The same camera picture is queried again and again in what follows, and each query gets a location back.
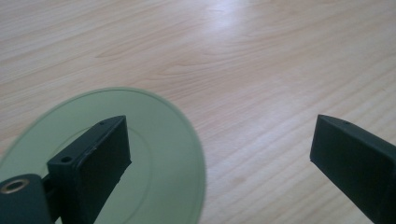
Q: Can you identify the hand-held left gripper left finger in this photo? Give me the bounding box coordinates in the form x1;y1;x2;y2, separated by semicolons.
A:
46;115;133;224

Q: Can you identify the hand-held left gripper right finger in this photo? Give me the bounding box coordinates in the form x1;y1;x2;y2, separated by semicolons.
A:
309;114;396;224

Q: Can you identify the green round plate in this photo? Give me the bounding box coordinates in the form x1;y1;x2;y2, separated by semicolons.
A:
0;87;206;224

